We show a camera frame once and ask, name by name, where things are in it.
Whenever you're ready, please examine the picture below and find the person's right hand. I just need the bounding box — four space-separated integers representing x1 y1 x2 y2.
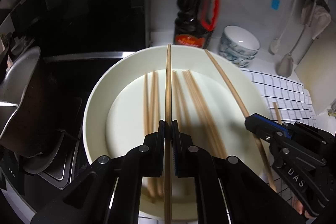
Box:
294 198 314 220

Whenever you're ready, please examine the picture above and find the pile of wooden chopsticks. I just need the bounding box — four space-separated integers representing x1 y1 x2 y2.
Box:
143 70 229 199

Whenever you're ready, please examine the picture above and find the steel spatula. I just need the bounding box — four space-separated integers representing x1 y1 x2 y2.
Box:
276 0 318 77

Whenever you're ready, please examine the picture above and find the pale pink cloth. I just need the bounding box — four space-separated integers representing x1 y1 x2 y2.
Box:
301 0 332 39

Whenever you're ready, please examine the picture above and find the wooden chopstick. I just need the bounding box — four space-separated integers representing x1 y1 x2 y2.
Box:
168 44 173 224
164 44 170 224
273 101 282 125
204 49 277 193

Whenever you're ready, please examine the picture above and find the white round basin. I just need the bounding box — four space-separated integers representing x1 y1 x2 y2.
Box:
83 46 275 220

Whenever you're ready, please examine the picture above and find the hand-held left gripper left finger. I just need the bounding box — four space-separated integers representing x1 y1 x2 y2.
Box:
31 120 166 224

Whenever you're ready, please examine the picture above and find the metal cooking pot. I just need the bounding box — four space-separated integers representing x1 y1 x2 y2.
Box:
0 46 69 174

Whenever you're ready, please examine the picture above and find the dark soy sauce bottle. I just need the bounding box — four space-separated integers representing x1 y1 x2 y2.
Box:
173 0 221 50

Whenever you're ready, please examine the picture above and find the black integrated stove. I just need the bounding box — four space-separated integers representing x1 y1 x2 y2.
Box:
0 0 151 224

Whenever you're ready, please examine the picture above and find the blue floral ceramic bowl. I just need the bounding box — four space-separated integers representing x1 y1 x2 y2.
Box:
219 48 259 62
223 55 256 68
220 25 261 56

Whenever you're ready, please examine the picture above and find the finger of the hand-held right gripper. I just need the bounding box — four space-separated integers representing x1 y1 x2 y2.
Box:
245 118 279 141
250 113 292 140

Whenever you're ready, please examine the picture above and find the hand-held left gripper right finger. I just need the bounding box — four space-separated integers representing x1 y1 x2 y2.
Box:
171 120 306 224

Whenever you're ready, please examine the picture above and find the white dish brush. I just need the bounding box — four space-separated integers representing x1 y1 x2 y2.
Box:
270 0 302 54

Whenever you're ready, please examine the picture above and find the white checked cloth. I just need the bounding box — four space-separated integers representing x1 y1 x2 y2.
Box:
240 68 314 205

